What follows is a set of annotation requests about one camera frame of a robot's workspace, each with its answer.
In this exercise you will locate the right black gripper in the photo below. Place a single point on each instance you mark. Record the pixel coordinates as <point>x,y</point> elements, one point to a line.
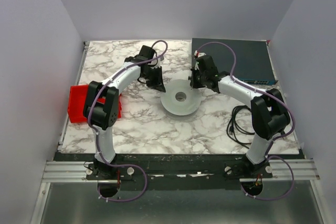
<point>197,77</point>

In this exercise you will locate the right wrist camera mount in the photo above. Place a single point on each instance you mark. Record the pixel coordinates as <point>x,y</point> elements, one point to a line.
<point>198,54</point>

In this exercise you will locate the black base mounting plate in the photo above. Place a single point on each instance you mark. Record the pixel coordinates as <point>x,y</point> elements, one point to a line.
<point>172,171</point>

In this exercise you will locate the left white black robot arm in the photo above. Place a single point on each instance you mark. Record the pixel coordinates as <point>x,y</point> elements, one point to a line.
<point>131,70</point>

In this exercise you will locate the aluminium extrusion rail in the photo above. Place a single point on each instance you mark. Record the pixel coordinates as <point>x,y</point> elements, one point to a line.
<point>64,172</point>

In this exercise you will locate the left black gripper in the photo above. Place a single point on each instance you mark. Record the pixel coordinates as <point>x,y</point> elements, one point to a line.
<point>154,74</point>

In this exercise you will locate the white cable spool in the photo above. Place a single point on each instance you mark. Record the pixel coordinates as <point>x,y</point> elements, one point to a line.
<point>180,98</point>

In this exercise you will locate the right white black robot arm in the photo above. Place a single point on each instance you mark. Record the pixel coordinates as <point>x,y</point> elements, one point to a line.
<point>269,114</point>

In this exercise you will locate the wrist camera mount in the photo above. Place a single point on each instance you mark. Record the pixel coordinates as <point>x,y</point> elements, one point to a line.
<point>198,54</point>
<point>158,62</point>

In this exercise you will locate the blue network switch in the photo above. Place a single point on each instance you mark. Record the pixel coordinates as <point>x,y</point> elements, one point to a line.
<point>249,57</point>

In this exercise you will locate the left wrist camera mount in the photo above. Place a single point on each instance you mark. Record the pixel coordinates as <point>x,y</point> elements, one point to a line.
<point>158,62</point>

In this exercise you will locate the red plastic bin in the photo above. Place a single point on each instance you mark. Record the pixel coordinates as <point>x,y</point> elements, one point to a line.
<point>76,103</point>

